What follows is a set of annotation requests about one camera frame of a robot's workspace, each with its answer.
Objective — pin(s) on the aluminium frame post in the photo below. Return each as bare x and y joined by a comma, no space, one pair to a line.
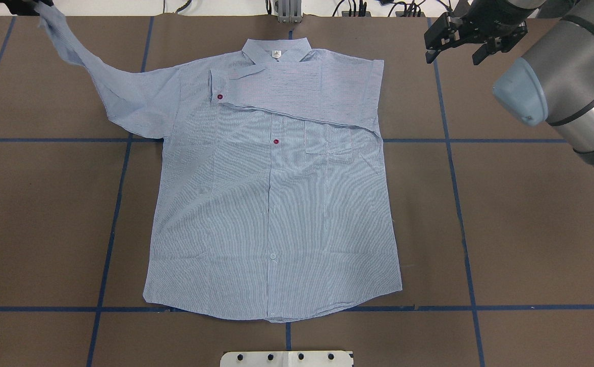
289,11

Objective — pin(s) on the white post base plate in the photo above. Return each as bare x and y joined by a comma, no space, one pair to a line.
289,358

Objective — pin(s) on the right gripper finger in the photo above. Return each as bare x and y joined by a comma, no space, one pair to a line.
487,49

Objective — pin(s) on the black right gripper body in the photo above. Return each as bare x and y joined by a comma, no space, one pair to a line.
494,10

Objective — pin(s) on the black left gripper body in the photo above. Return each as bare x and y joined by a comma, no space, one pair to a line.
21,4

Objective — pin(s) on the light blue striped shirt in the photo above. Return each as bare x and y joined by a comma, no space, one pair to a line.
273,201

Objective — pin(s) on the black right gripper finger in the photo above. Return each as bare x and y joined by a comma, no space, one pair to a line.
437,36

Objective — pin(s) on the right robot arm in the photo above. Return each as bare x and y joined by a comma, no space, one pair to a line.
552,82

